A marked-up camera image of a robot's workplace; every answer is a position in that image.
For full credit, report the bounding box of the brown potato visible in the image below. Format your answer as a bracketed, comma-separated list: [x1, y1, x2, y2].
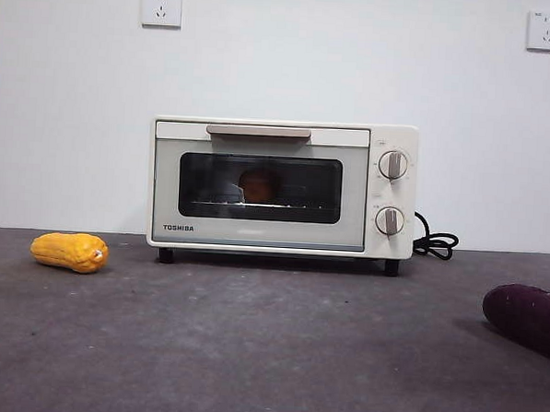
[237, 165, 281, 206]

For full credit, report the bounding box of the glass oven door with handle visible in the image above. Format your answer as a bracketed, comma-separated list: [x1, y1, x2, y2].
[148, 118, 371, 254]

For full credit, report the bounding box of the beige round oven knob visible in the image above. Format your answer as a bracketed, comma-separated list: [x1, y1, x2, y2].
[374, 205, 408, 238]
[377, 148, 411, 182]

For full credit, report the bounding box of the cream Toshiba toaster oven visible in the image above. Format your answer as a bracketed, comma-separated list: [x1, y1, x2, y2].
[144, 112, 420, 277]

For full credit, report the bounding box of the yellow corn cob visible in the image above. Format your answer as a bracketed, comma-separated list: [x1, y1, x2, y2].
[28, 230, 111, 276]

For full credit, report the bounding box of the metal wire oven rack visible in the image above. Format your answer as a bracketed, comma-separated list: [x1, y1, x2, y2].
[190, 198, 328, 214]

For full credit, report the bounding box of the black oven power cable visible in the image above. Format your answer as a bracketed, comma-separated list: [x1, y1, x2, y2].
[412, 210, 461, 262]

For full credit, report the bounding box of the white wall socket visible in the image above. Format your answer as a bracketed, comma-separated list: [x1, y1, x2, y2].
[525, 9, 550, 53]
[140, 0, 183, 30]

